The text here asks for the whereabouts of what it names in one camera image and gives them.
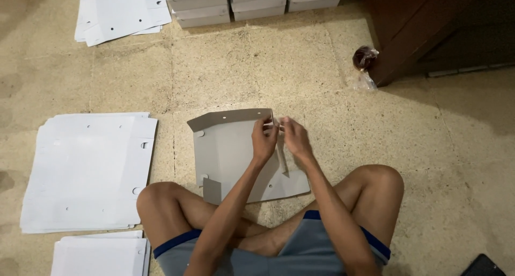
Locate person's left hand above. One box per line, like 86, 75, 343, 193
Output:
251, 116, 280, 165

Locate person's right hand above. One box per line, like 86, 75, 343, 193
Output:
279, 116, 315, 163

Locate grey cardboard box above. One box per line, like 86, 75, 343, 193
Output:
187, 108, 311, 206

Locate person's legs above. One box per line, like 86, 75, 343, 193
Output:
136, 164, 405, 257

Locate clear plastic bag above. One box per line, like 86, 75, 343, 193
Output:
352, 45, 380, 92

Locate grey shorts with blue trim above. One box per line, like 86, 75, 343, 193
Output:
152, 210, 392, 276

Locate stack of folded white boxes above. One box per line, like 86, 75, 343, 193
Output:
158, 0, 347, 29

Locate large stack of white blanks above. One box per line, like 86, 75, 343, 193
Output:
20, 112, 158, 234

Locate dark wooden cabinet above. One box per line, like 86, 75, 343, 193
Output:
359, 0, 515, 88

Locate fanned stack of white blanks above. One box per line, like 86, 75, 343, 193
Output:
74, 0, 173, 47

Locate small stack of white blanks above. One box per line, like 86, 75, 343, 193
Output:
50, 230, 151, 276

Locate black phone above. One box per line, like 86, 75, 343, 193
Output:
460, 253, 507, 276

